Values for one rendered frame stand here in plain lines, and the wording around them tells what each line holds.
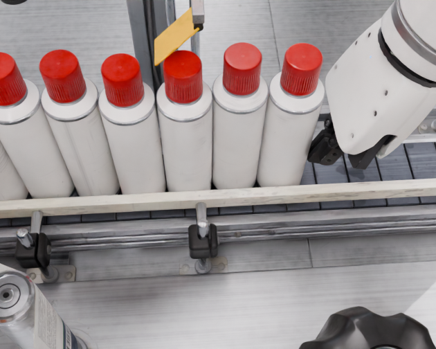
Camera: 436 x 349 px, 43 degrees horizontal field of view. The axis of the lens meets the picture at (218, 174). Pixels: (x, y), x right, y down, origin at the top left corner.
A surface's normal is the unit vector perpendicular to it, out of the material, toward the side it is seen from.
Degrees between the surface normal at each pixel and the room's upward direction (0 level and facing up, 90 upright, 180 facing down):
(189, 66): 2
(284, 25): 0
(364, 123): 69
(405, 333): 10
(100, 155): 90
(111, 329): 0
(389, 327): 19
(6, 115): 42
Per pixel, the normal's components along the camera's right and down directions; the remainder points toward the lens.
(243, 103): 0.07, 0.18
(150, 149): 0.65, 0.65
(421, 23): -0.78, 0.30
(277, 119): -0.64, 0.65
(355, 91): -0.93, -0.13
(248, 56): -0.04, -0.52
